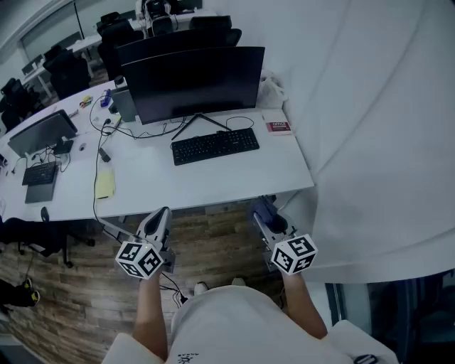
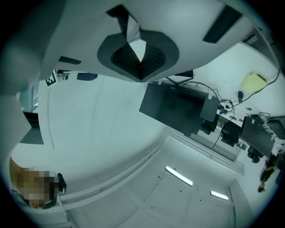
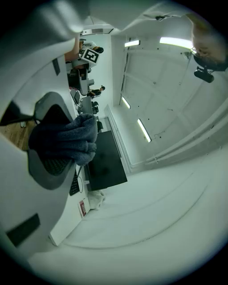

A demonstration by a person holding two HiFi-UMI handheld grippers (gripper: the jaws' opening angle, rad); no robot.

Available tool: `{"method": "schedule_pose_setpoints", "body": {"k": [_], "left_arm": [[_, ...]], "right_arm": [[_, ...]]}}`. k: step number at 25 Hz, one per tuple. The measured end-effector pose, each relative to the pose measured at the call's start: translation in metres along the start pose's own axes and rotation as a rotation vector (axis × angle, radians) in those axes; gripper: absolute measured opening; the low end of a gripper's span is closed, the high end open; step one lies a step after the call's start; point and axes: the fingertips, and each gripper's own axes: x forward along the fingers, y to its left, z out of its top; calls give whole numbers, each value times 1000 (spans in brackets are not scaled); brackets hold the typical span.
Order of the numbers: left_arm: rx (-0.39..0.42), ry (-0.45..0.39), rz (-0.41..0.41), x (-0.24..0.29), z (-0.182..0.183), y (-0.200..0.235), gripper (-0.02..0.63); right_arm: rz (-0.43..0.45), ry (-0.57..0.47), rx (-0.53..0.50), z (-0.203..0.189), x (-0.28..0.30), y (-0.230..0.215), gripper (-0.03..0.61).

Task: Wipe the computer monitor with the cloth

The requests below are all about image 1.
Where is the black office chair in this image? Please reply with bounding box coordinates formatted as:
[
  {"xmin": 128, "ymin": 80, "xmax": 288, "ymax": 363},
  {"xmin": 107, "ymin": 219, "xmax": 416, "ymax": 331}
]
[
  {"xmin": 0, "ymin": 216, "xmax": 96, "ymax": 269},
  {"xmin": 42, "ymin": 45, "xmax": 92, "ymax": 100},
  {"xmin": 0, "ymin": 77, "xmax": 41, "ymax": 133},
  {"xmin": 96, "ymin": 13, "xmax": 144, "ymax": 81},
  {"xmin": 188, "ymin": 16, "xmax": 242, "ymax": 47}
]

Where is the grey laptop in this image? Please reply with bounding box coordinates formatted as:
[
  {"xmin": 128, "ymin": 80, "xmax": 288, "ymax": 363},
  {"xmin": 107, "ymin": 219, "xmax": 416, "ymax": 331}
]
[{"xmin": 24, "ymin": 177, "xmax": 58, "ymax": 204}]

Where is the large black keyboard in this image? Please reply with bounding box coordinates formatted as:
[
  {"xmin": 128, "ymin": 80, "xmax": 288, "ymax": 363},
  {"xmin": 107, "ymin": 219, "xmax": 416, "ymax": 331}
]
[{"xmin": 171, "ymin": 127, "xmax": 260, "ymax": 166}]

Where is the white and black machine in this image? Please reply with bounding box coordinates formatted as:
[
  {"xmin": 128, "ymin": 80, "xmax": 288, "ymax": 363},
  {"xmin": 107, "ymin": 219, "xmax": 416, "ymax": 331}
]
[{"xmin": 136, "ymin": 0, "xmax": 178, "ymax": 36}]

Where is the small black keyboard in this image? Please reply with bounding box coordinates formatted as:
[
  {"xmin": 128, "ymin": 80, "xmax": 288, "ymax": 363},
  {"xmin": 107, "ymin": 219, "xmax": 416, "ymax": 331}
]
[{"xmin": 21, "ymin": 161, "xmax": 59, "ymax": 186}]

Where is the white plastic bag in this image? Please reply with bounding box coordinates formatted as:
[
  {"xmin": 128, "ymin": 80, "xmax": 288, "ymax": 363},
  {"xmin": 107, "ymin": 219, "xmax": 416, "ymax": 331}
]
[{"xmin": 258, "ymin": 69, "xmax": 287, "ymax": 109}]

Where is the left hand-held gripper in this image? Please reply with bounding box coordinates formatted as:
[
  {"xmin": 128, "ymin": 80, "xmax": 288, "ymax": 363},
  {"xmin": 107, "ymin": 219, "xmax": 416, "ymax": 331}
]
[{"xmin": 115, "ymin": 207, "xmax": 177, "ymax": 281}]

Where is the person's white shirt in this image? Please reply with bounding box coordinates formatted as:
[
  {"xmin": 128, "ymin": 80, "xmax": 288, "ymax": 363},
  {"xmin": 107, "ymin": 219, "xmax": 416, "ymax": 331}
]
[{"xmin": 101, "ymin": 284, "xmax": 401, "ymax": 364}]

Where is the yellow notepad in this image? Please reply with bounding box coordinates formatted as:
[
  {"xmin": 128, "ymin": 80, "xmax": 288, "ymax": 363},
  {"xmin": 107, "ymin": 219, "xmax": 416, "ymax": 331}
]
[{"xmin": 95, "ymin": 168, "xmax": 117, "ymax": 200}]

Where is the red and white book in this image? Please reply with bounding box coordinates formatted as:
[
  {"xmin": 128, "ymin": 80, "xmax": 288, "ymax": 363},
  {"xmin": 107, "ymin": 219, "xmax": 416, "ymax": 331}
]
[{"xmin": 262, "ymin": 109, "xmax": 295, "ymax": 137}]

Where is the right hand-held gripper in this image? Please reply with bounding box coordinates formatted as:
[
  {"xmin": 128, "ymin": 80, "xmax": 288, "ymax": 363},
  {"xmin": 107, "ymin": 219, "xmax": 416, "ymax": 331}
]
[{"xmin": 252, "ymin": 212, "xmax": 319, "ymax": 275}]

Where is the person's left forearm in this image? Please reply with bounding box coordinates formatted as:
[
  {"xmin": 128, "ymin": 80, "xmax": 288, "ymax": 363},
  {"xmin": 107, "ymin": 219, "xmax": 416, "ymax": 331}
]
[{"xmin": 132, "ymin": 272, "xmax": 169, "ymax": 362}]

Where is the black cable with plug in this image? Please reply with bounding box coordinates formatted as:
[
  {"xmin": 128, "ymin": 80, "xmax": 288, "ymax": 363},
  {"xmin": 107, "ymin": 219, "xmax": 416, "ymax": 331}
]
[{"xmin": 159, "ymin": 272, "xmax": 188, "ymax": 306}]

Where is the dark blue cloth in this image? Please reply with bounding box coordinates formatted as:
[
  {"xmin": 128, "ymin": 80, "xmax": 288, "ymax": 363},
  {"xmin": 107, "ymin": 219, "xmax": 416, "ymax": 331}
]
[{"xmin": 248, "ymin": 197, "xmax": 282, "ymax": 225}]

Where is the person's right forearm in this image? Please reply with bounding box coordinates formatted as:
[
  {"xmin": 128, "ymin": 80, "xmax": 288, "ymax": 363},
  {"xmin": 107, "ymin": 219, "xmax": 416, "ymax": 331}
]
[{"xmin": 282, "ymin": 272, "xmax": 328, "ymax": 341}]

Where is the black mini computer box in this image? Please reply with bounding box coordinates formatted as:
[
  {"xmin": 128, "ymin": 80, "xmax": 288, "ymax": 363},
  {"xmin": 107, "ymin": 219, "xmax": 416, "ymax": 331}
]
[{"xmin": 53, "ymin": 139, "xmax": 75, "ymax": 156}]

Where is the long black power cable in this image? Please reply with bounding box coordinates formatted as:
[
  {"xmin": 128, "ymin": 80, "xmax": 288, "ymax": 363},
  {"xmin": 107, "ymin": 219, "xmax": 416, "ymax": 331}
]
[{"xmin": 89, "ymin": 95, "xmax": 124, "ymax": 246}]

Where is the black curved monitor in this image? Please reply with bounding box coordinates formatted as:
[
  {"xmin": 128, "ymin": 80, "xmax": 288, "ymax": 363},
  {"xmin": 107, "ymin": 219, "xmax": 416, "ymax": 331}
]
[
  {"xmin": 120, "ymin": 45, "xmax": 266, "ymax": 141},
  {"xmin": 116, "ymin": 27, "xmax": 242, "ymax": 67}
]

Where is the grey metal desk leg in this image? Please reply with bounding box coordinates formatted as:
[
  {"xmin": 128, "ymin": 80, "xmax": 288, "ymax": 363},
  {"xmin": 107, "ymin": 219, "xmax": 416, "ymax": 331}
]
[{"xmin": 97, "ymin": 216, "xmax": 139, "ymax": 242}]

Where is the black keyboard cable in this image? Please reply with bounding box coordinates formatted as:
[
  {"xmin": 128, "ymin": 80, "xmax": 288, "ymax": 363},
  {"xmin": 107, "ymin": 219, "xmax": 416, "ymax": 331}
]
[{"xmin": 216, "ymin": 116, "xmax": 255, "ymax": 135}]

